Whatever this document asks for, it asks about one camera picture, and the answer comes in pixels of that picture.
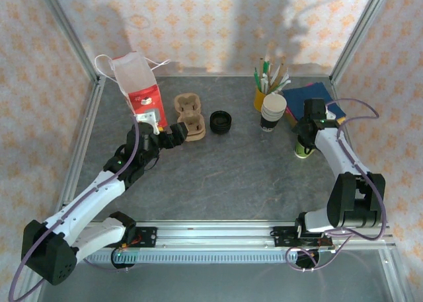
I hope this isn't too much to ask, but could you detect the green paper cup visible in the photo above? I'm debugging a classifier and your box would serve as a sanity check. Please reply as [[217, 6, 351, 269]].
[[294, 135, 315, 159]]

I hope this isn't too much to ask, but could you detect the stack of cardboard cup carriers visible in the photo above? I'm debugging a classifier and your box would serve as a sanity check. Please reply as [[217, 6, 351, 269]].
[[174, 93, 207, 143]]

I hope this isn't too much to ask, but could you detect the red white paper bag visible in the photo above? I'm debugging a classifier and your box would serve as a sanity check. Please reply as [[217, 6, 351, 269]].
[[94, 50, 172, 130]]

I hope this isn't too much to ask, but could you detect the stack of black cup lids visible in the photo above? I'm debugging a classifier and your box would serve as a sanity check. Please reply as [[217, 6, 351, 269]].
[[210, 110, 232, 136]]

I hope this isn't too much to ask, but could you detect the blue napkin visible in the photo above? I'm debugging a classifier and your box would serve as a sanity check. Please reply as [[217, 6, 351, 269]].
[[283, 82, 347, 124]]

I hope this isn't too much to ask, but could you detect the stack of paper cups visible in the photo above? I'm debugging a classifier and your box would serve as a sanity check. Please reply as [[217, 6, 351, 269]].
[[260, 93, 287, 133]]

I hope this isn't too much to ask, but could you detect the white wrapped straw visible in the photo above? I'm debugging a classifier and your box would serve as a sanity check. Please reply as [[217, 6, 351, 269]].
[[272, 79, 292, 94], [276, 69, 291, 90]]

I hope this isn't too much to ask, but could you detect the yellow metal bucket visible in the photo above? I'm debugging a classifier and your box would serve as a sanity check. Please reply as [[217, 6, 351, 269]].
[[253, 86, 270, 113]]

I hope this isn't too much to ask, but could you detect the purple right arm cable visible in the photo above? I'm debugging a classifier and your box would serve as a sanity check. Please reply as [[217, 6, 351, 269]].
[[286, 98, 387, 272]]

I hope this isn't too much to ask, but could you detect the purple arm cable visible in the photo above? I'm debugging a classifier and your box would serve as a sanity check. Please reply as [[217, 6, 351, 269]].
[[8, 115, 139, 302], [286, 98, 387, 272]]

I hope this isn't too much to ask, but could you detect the aluminium side rail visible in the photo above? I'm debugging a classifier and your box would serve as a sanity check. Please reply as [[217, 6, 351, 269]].
[[330, 77, 387, 223], [52, 77, 106, 224]]

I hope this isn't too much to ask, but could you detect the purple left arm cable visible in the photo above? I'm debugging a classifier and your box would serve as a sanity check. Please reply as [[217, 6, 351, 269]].
[[8, 115, 139, 302]]

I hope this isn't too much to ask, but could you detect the aluminium corner post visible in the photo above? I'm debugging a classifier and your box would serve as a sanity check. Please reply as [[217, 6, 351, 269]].
[[34, 0, 102, 85], [329, 0, 394, 85]]

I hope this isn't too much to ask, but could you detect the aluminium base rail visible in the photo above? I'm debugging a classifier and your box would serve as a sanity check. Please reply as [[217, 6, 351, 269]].
[[34, 219, 397, 251]]

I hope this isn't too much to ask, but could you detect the grey slotted cable duct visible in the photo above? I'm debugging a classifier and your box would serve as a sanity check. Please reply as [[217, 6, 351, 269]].
[[114, 250, 320, 266]]

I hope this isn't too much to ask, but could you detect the aluminium frame leg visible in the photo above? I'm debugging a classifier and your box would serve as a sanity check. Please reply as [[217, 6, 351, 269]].
[[379, 248, 409, 302]]

